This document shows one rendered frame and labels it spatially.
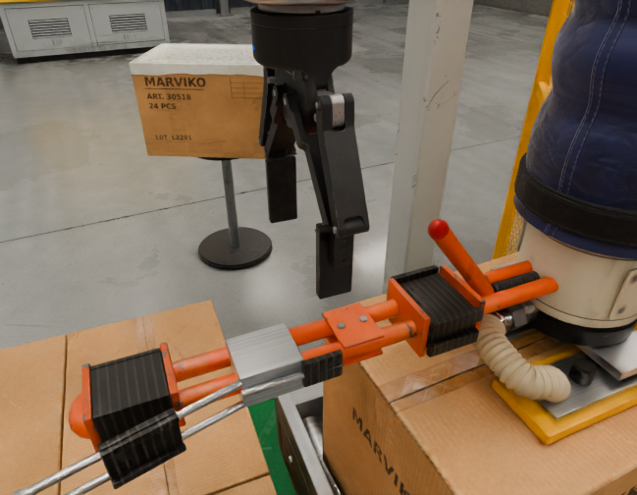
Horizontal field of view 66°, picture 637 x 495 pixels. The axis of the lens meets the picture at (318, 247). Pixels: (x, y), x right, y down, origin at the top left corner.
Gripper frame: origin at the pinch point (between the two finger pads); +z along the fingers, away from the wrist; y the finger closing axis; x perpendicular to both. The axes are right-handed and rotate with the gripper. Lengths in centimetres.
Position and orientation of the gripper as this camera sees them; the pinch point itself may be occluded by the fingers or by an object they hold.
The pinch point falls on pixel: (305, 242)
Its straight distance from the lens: 46.3
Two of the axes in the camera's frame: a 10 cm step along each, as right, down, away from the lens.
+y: -3.7, -5.1, 7.8
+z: 0.0, 8.4, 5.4
